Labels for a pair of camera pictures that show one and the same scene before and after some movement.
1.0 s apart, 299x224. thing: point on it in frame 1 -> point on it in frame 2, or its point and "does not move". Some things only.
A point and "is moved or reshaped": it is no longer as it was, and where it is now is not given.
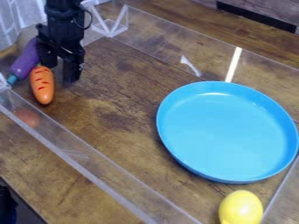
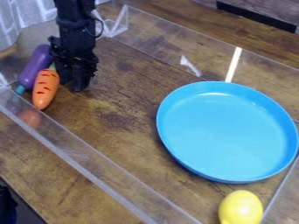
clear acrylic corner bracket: [107, 26] does not move
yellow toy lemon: [239, 208] does not move
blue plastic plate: [227, 131] does not move
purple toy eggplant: [26, 62] -> [38, 61]
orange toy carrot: [42, 80] is moved or reshaped
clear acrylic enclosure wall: [135, 34] does not move
